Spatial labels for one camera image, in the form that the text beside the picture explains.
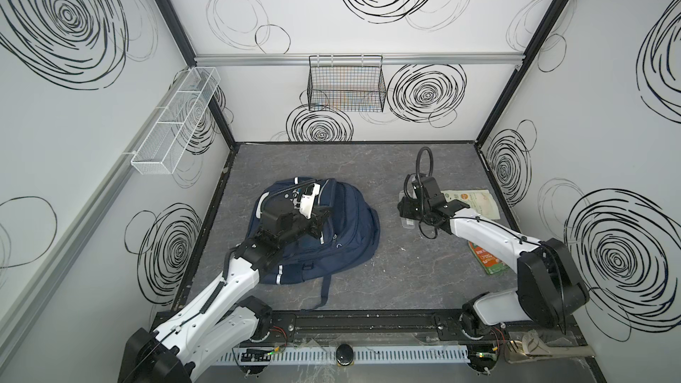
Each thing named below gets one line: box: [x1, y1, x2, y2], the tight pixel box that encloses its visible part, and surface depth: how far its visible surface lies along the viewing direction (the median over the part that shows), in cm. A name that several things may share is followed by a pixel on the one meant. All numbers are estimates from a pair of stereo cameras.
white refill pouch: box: [440, 188, 501, 220], surface depth 102 cm
